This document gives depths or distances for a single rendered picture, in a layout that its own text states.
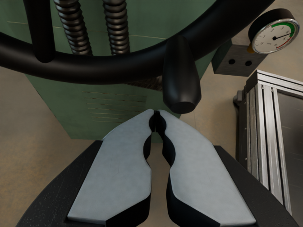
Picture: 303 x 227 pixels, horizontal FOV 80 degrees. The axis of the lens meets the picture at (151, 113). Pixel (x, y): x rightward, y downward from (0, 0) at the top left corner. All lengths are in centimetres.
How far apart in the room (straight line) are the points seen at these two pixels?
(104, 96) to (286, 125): 74
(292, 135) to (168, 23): 72
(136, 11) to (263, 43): 21
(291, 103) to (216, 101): 34
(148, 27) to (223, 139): 76
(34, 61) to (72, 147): 73
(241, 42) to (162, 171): 63
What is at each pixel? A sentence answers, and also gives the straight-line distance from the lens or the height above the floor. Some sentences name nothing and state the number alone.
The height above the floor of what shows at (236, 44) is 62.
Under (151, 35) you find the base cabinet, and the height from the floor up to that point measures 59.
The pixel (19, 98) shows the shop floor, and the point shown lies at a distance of 111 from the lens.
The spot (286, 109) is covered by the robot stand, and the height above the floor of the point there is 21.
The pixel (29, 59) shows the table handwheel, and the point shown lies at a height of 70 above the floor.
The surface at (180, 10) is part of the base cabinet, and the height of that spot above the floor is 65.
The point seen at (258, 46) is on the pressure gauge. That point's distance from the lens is 36.
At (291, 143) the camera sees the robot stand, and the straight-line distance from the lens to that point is 91.
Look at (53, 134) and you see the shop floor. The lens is 95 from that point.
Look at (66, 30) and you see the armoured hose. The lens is 24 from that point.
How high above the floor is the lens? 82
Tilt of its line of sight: 60 degrees down
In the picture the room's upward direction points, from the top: 14 degrees clockwise
